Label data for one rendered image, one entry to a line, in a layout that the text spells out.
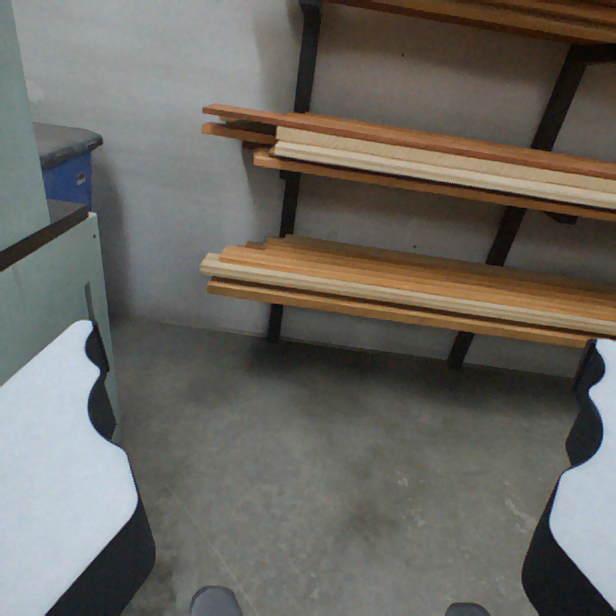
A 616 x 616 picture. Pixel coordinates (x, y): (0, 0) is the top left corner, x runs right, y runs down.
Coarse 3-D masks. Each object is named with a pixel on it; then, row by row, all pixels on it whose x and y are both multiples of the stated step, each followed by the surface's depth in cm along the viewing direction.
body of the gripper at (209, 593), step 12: (204, 588) 5; (216, 588) 5; (228, 588) 5; (192, 600) 5; (204, 600) 5; (216, 600) 5; (228, 600) 5; (192, 612) 5; (204, 612) 5; (216, 612) 5; (228, 612) 5; (240, 612) 5; (456, 612) 5; (468, 612) 5; (480, 612) 5
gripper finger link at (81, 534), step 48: (96, 336) 11; (48, 384) 9; (96, 384) 9; (0, 432) 7; (48, 432) 7; (96, 432) 7; (0, 480) 7; (48, 480) 7; (96, 480) 7; (0, 528) 6; (48, 528) 6; (96, 528) 6; (144, 528) 6; (0, 576) 5; (48, 576) 5; (96, 576) 6; (144, 576) 7
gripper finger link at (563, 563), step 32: (608, 352) 10; (576, 384) 11; (608, 384) 9; (608, 416) 8; (576, 448) 9; (608, 448) 7; (576, 480) 7; (608, 480) 7; (544, 512) 7; (576, 512) 6; (608, 512) 6; (544, 544) 6; (576, 544) 6; (608, 544) 6; (544, 576) 6; (576, 576) 6; (608, 576) 5; (544, 608) 6; (576, 608) 6; (608, 608) 5
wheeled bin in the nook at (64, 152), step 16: (48, 128) 152; (64, 128) 157; (80, 128) 163; (48, 144) 138; (64, 144) 144; (80, 144) 151; (96, 144) 161; (48, 160) 133; (64, 160) 144; (80, 160) 160; (48, 176) 141; (64, 176) 151; (80, 176) 163; (48, 192) 143; (64, 192) 153; (80, 192) 166
